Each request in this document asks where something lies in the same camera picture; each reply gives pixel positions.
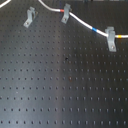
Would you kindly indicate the right grey cable clip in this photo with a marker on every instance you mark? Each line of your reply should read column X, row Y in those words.
column 111, row 38

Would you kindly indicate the grey cable clip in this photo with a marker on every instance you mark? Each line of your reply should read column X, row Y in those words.
column 67, row 9
column 111, row 38
column 31, row 15

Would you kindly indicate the middle grey cable clip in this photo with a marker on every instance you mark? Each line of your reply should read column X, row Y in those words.
column 67, row 9

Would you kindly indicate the left grey cable clip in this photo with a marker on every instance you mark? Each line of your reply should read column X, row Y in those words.
column 31, row 15

